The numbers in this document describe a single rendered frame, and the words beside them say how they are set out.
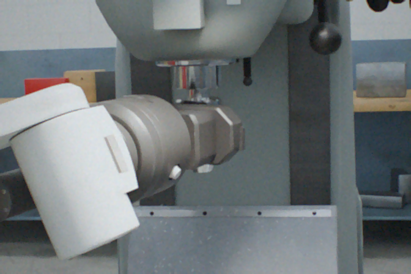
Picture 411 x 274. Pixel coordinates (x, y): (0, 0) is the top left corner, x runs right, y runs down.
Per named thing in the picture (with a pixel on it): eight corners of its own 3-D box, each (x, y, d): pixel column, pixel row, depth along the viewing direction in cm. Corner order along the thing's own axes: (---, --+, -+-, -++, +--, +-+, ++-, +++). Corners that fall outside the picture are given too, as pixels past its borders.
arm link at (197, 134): (244, 85, 70) (188, 98, 60) (246, 185, 72) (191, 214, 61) (128, 84, 76) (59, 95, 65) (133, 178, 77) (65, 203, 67)
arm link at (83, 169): (143, 81, 61) (62, 93, 51) (195, 200, 61) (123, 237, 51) (44, 132, 66) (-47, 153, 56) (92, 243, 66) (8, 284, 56)
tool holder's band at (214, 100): (170, 107, 78) (170, 97, 78) (214, 104, 79) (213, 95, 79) (182, 112, 73) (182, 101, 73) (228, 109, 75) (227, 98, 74)
